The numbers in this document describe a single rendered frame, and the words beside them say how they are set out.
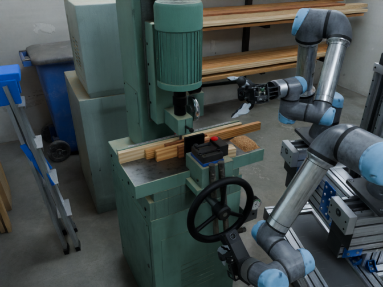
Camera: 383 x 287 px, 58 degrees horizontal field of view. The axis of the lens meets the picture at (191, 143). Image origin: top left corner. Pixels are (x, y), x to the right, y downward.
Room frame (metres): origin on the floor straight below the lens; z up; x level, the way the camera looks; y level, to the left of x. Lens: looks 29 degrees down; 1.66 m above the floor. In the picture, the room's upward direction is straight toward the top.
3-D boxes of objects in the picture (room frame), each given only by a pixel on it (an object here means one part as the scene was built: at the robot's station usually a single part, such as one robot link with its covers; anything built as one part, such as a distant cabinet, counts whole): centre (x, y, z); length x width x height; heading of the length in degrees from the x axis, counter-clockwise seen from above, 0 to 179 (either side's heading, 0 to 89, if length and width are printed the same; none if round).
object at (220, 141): (1.15, -0.08, 0.99); 0.13 x 0.11 x 0.06; 118
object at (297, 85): (1.35, -0.41, 1.17); 0.11 x 0.08 x 0.09; 118
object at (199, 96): (1.54, -0.01, 1.02); 0.09 x 0.07 x 0.12; 118
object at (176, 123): (1.32, 0.05, 1.03); 0.14 x 0.07 x 0.09; 28
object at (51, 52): (2.93, 1.10, 0.48); 0.64 x 0.54 x 0.97; 118
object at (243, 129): (1.37, -0.07, 0.92); 0.59 x 0.02 x 0.04; 118
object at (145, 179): (1.23, -0.03, 0.87); 0.61 x 0.30 x 0.06; 118
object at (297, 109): (1.34, -0.42, 1.07); 0.11 x 0.08 x 0.11; 62
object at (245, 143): (1.36, -0.24, 0.91); 0.12 x 0.09 x 0.03; 28
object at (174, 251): (1.41, 0.10, 0.36); 0.58 x 0.45 x 0.71; 28
